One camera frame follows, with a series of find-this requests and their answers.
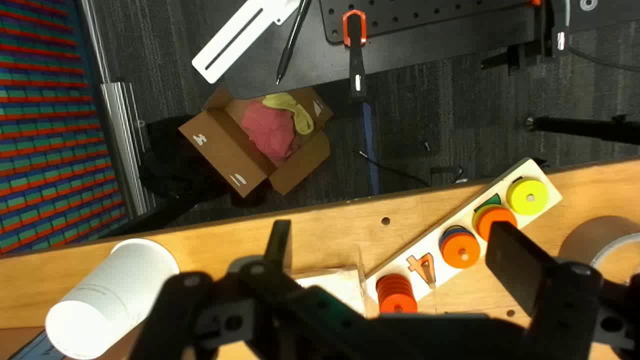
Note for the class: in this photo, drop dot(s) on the grey duct tape roll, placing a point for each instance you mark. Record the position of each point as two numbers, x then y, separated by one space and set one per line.
592 232

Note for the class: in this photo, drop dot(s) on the pink cloth bundle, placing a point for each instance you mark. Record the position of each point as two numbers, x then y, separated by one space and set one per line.
267 131

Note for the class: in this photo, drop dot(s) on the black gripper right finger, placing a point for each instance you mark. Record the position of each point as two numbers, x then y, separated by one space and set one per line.
523 267

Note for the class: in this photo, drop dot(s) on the open cardboard box with flaps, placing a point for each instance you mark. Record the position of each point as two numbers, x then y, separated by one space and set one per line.
226 151

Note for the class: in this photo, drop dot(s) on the black clamp mount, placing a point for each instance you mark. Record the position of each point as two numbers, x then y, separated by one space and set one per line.
532 51

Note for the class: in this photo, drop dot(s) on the white foam block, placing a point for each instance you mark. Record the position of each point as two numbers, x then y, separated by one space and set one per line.
337 286

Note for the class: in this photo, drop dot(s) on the aluminium rail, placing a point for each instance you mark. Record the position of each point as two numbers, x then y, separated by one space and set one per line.
127 147

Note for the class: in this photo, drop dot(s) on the colourful striped panel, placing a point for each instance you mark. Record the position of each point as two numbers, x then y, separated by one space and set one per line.
46 121

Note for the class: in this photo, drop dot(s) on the white paper cup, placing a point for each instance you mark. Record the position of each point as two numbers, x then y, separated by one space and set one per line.
106 292

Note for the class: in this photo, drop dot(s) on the white slotted metal bracket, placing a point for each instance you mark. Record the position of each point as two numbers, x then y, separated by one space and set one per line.
231 43

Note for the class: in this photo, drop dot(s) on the thin black rod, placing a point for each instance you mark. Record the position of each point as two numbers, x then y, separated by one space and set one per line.
290 43

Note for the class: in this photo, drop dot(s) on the yellow plastic item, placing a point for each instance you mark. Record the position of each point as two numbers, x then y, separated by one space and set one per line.
302 121

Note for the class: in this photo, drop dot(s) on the black perforated board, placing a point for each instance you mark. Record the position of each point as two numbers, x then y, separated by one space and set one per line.
432 16

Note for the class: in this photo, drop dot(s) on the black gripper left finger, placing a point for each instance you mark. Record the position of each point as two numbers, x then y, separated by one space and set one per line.
280 243

